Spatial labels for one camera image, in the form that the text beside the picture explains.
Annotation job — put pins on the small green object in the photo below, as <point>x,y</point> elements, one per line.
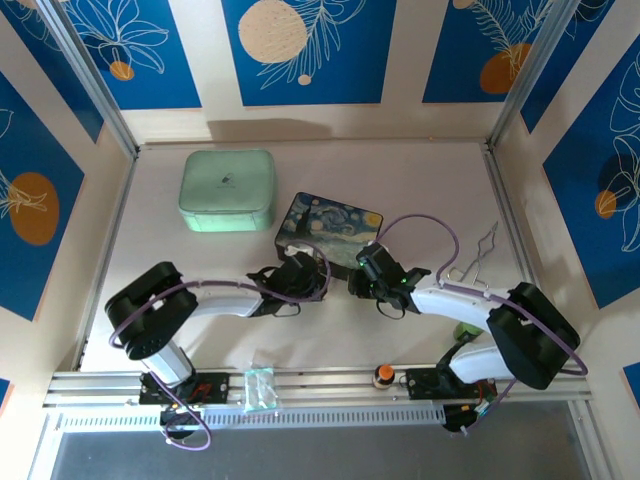
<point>465,331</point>

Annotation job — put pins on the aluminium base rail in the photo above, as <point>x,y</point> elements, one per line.
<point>325,382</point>

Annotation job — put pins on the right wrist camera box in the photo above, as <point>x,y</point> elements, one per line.
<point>367,265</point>

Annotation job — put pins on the aluminium table edge rail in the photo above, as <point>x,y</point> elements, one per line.
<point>512,225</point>
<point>102,280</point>

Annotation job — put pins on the starry night print box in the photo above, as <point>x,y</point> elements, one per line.
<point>330,225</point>

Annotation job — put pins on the orange and black knob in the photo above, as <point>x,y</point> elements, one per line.
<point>384,372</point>

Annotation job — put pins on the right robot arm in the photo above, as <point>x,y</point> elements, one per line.
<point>450,300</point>

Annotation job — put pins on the clear plastic package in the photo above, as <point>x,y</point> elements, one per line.
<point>260,390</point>

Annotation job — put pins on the mint green medicine bag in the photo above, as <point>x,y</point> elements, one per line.
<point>225,190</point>

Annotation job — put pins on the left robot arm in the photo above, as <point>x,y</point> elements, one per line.
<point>220,300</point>

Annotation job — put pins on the aluminium frame post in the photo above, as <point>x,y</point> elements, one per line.
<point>85,65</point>
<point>525,65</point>

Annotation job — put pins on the blue floral wall panel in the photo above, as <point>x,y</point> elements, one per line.
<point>30,50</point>
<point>30,150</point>
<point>575,210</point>
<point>590,60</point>
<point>350,75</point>
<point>450,50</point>
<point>165,75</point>

